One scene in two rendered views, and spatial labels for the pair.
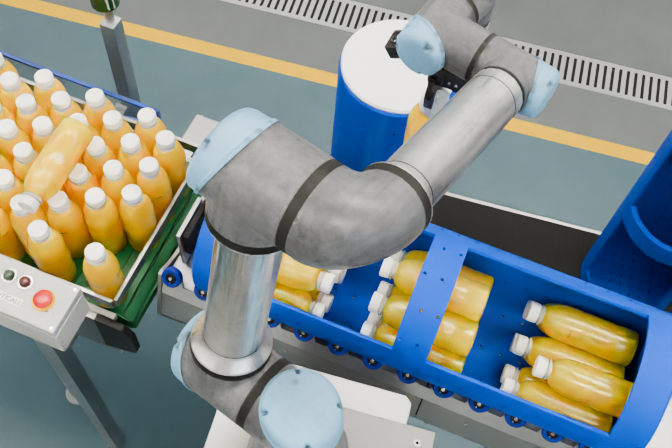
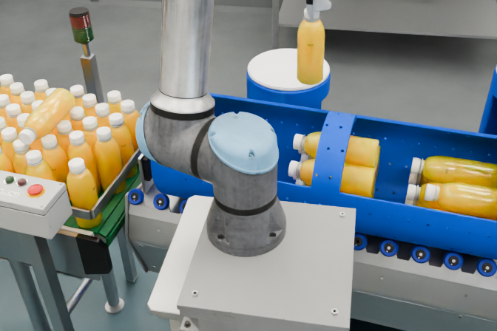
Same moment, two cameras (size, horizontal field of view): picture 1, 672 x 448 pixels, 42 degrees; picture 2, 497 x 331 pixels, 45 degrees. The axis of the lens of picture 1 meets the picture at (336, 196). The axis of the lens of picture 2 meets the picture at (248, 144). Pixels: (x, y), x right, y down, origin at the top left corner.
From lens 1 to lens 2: 0.76 m
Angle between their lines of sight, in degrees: 23
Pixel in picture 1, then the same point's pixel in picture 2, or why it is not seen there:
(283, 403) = (227, 128)
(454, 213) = not seen: hidden behind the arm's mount
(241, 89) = not seen: hidden behind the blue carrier
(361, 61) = (262, 68)
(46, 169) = (41, 112)
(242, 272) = not seen: outside the picture
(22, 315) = (18, 201)
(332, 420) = (268, 136)
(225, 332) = (177, 63)
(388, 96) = (283, 82)
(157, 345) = not seen: outside the picture
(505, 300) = (393, 179)
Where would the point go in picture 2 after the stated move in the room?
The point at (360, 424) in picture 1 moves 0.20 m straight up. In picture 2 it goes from (293, 208) to (296, 125)
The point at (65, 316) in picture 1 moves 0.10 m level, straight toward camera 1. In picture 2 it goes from (52, 201) to (71, 223)
